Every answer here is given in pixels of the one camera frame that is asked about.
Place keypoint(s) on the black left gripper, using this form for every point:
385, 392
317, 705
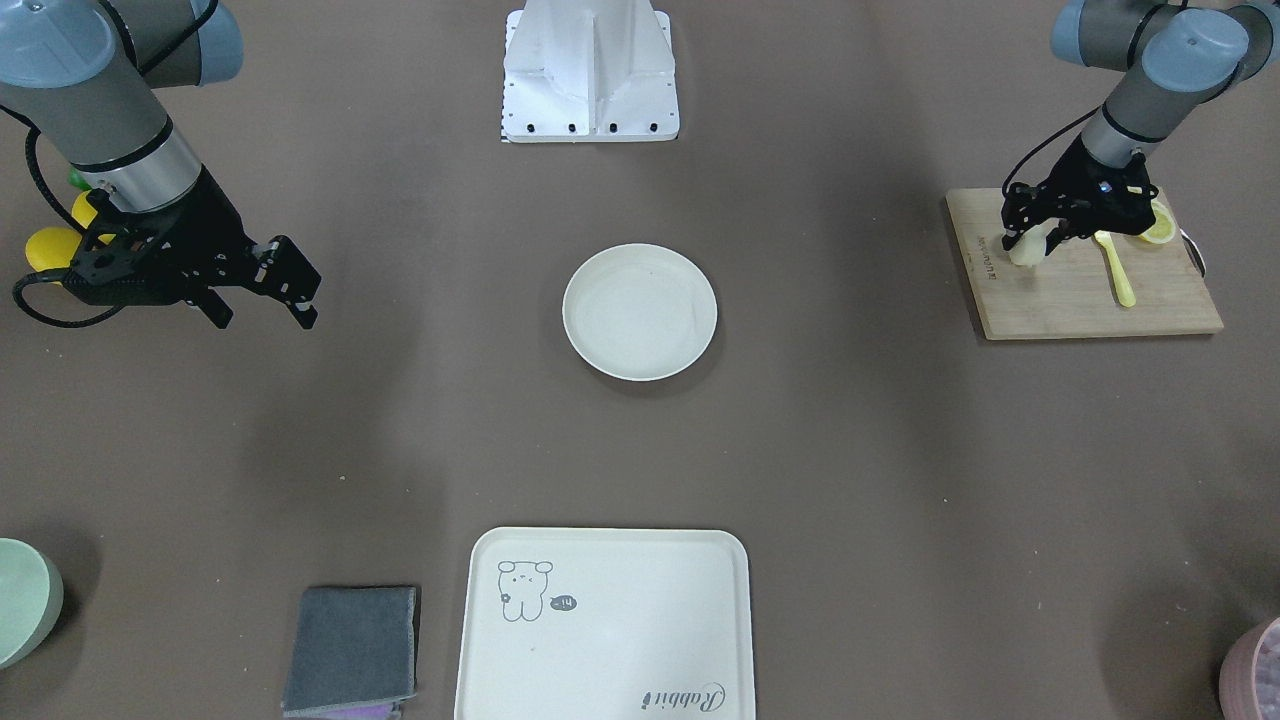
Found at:
1076, 168

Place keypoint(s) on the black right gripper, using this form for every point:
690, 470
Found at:
212, 226

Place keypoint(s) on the pale steamed bun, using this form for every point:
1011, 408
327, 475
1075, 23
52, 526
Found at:
1031, 248

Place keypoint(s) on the cream round plate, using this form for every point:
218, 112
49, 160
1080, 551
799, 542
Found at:
639, 312

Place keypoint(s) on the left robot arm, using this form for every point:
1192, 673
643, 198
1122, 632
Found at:
1172, 58

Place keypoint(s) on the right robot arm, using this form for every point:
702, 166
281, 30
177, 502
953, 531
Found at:
84, 74

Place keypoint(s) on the cream rectangular tray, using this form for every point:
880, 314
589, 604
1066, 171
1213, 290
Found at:
601, 623

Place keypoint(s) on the wooden cutting board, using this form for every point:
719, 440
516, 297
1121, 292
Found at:
1071, 294

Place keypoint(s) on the yellow plastic knife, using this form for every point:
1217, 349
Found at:
1120, 282

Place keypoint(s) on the yellow lemon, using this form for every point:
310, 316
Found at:
51, 249
83, 213

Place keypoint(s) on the green lime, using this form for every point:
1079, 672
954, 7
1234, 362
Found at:
75, 179

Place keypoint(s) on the dark grey folded cloth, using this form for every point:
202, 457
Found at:
354, 653

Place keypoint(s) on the mint green bowl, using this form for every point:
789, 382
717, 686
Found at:
32, 594

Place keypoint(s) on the pink bowl with ice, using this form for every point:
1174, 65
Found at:
1249, 675

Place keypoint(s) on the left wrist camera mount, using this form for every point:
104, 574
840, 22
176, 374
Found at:
1040, 200

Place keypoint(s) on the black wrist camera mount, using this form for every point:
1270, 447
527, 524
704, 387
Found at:
127, 272

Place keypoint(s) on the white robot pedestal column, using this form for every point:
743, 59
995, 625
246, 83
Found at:
589, 71

